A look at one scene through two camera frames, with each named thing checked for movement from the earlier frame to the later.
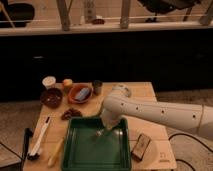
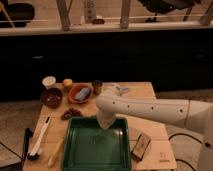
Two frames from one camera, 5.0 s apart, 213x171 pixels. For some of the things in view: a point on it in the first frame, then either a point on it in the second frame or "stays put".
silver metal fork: [99, 132] to [92, 139]
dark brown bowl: [51, 97] stays put
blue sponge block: [82, 94] stays put
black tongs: [28, 132] stays put
